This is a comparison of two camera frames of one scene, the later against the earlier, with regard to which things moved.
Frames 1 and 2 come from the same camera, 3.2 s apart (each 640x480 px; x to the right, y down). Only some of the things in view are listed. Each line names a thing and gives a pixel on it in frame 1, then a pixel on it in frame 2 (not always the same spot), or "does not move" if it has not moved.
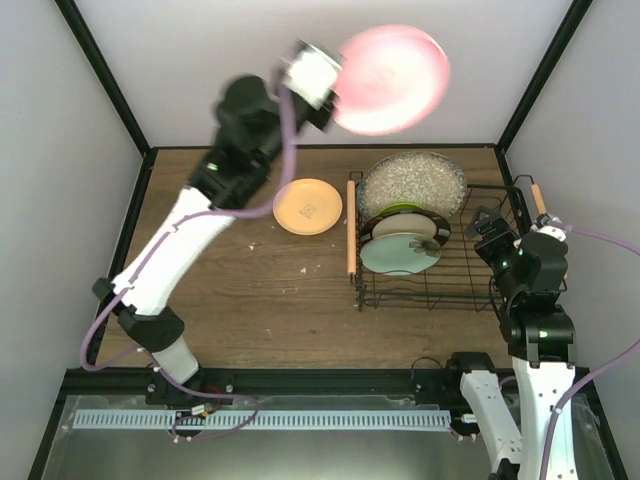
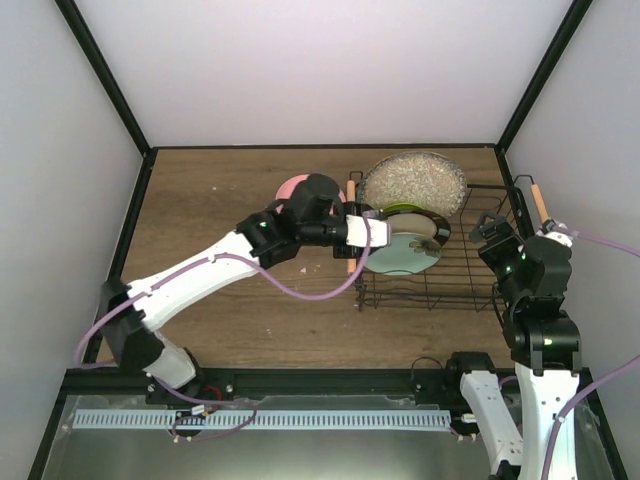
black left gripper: [320, 116] → [347, 252]
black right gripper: [496, 221] does not move
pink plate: [390, 79] → [287, 188]
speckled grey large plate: [428, 179] does not move
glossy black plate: [442, 229] does not move
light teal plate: [400, 253] does not move
